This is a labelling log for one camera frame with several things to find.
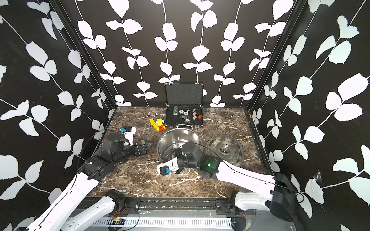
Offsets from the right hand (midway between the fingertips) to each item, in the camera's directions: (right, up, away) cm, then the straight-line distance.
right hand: (162, 154), depth 67 cm
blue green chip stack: (+2, +24, +47) cm, 53 cm away
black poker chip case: (+8, +28, +52) cm, 59 cm away
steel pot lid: (+38, -3, +28) cm, 47 cm away
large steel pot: (0, 0, +31) cm, 31 cm away
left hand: (-7, +5, +4) cm, 10 cm away
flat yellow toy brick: (-17, +15, +44) cm, 49 cm away
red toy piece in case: (+21, +19, +45) cm, 53 cm away
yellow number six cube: (-13, +12, +40) cm, 43 cm away
